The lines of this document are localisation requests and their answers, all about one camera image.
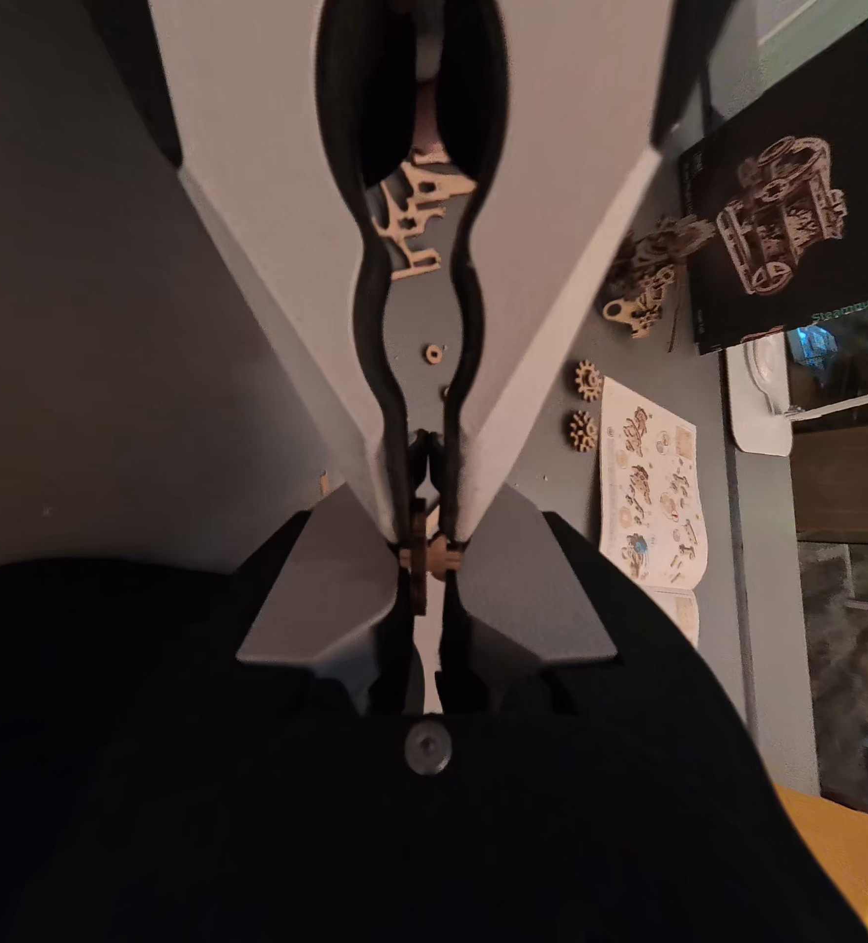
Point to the open instruction booklet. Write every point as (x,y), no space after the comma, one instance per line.
(655,479)

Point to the laser-cut wooden parts sheet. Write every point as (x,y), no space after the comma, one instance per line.
(415,265)

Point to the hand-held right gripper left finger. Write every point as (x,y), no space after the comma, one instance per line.
(316,589)

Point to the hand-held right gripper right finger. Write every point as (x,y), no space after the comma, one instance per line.
(537,589)

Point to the small wooden peg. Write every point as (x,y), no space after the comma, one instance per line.
(445,556)

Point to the partly built wooden model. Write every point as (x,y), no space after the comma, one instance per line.
(640,295)

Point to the black mesh wrist pad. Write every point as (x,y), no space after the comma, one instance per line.
(6,700)

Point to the small wooden gear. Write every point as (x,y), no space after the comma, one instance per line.
(419,582)

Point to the black model kit box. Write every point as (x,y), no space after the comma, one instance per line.
(714,184)

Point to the white document stand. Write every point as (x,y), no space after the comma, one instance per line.
(754,420)

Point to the yellow stacked storage bins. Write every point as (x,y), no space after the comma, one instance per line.
(839,869)

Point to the thick wooden gear with hub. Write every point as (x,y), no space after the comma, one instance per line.
(588,381)

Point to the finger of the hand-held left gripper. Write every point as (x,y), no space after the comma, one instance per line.
(257,147)
(566,147)

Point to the flat wooden gear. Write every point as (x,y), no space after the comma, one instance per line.
(583,431)

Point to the small wooden spacer rings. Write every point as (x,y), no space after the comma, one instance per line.
(428,359)

